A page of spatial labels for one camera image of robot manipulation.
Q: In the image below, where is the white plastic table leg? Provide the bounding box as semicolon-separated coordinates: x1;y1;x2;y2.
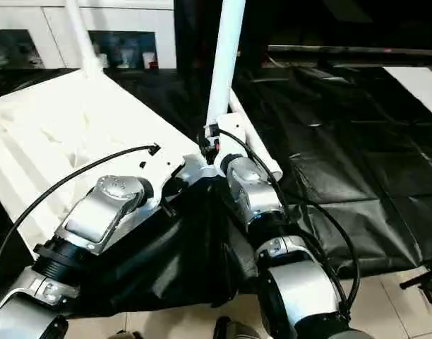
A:
63;0;107;81
203;0;248;131
227;90;284;182

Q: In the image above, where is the white plastic table top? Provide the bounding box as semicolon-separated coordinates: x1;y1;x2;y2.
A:
0;68;221;256

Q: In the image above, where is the black mat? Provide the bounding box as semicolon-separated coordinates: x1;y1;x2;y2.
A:
0;65;432;319

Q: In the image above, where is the white cabinet with glass doors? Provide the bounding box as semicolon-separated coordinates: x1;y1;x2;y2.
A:
0;0;179;71

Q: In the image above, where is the white flat sheet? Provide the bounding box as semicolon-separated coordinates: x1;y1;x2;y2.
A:
382;64;432;124

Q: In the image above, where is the black floor stand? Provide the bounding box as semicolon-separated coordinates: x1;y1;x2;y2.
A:
398;258;432;305

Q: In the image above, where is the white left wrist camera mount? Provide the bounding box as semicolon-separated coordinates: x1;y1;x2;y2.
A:
137;145;188;213

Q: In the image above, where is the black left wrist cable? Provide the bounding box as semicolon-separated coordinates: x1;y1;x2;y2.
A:
0;142;160;280

